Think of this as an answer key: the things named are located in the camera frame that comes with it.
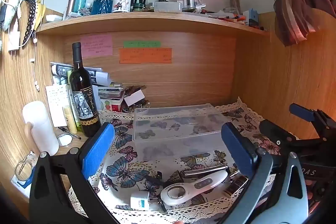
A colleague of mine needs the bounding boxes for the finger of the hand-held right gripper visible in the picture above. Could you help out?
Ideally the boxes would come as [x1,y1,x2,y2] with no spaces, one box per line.
[289,103,336,136]
[259,120,322,152]

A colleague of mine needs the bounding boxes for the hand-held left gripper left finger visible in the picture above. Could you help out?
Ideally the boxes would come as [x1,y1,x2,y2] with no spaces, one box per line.
[29,122,124,224]

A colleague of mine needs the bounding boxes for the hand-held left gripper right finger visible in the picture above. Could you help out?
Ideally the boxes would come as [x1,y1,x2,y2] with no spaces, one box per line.
[221,122,309,224]

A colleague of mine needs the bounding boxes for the shiny metal lighter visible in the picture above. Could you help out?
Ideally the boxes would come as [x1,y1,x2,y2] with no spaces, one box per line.
[223,174,250,197]

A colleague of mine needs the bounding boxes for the silver metal cylinder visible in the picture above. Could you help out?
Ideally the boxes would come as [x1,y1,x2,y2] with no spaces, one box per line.
[182,164,229,177]

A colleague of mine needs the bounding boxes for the white handheld magnifier device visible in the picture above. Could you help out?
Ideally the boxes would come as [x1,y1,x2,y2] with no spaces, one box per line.
[160,170,229,207]

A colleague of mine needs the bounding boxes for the black strap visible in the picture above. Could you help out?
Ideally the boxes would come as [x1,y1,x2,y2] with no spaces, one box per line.
[142,171,168,188]

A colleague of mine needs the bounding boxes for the white plug charger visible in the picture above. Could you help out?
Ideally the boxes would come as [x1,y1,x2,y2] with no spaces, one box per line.
[130,192,161,211]

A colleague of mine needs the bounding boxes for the clear plastic box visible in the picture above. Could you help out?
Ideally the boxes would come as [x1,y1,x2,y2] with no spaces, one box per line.
[133,103,232,164]

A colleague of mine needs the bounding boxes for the small round mirror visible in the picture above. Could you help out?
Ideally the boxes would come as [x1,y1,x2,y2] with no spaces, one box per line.
[56,133,74,146]

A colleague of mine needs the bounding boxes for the black pen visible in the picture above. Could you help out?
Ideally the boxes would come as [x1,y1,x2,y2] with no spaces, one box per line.
[58,126,82,140]

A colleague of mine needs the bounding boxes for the butterfly print lace tablecloth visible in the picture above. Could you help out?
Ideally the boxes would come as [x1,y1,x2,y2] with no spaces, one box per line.
[68,97,281,224]

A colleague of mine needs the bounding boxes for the yellow-green tube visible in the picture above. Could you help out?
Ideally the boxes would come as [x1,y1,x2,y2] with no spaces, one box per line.
[62,105,78,134]

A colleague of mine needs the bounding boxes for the dark wine bottle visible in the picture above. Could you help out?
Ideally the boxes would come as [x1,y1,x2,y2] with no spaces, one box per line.
[69,42,102,138]

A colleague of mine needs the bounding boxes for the stack of books and magazines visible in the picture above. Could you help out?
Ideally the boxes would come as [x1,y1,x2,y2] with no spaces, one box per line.
[51,61,125,111]

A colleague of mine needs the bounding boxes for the white handwritten paper sheet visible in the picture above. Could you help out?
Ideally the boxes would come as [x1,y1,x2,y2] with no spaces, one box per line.
[45,84,69,128]

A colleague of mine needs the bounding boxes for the bowl of small items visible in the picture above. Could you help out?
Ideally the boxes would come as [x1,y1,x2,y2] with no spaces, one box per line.
[121,85,151,113]

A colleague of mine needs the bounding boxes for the white cylindrical bottle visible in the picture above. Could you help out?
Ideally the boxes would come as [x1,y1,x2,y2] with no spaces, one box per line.
[22,101,59,156]

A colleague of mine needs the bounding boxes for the white card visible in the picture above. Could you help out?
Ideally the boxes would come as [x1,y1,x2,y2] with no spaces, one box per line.
[124,90,145,106]

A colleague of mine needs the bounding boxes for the blue and white box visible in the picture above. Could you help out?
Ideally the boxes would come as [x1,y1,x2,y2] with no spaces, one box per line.
[10,174,33,198]

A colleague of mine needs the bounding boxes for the pink paper note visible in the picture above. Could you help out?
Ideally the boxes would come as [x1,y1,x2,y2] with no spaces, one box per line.
[80,34,113,57]

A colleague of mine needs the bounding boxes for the orange paper note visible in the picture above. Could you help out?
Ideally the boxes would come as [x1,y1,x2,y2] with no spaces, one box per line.
[119,48,173,64]

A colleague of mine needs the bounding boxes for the orange marker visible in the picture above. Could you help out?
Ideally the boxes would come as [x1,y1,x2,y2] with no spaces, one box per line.
[226,15,246,23]

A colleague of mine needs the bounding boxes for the green paper note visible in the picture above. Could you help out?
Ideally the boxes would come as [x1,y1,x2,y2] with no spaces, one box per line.
[123,40,161,48]

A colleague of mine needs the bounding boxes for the bundle of wooden sticks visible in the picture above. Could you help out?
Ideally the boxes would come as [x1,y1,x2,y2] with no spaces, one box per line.
[223,0,240,14]

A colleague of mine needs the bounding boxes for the white hanging adapter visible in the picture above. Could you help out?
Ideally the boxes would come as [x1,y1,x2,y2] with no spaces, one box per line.
[8,31,21,56]

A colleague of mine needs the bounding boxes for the wooden shelf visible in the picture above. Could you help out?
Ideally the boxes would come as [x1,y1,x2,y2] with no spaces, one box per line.
[37,12,271,36]

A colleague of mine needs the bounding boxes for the silver spray can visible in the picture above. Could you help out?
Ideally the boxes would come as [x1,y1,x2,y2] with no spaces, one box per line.
[66,0,76,18]

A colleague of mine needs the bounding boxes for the yellow hanging item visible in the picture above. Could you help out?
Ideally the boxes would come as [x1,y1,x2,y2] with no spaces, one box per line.
[34,2,46,30]

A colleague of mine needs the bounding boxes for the clear plastic lidded container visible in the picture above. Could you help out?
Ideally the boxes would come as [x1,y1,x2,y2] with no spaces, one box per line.
[154,1,183,13]

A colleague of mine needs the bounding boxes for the white charging cable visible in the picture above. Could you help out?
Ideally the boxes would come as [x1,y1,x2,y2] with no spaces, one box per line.
[29,32,41,92]

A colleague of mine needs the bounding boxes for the black beaded string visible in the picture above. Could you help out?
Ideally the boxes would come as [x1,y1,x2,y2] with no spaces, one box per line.
[22,0,37,47]

